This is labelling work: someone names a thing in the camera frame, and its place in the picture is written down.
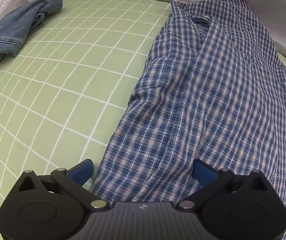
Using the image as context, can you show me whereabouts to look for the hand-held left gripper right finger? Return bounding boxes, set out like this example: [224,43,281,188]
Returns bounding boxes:
[175,159,278,212]

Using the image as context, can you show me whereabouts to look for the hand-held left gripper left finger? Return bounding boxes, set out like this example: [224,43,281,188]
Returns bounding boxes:
[8,158,110,212]

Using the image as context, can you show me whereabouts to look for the blue denim jeans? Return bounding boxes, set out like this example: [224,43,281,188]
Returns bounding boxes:
[0,0,63,73]

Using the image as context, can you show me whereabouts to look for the blue plaid shirt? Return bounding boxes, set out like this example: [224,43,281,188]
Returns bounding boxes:
[90,0,286,240]

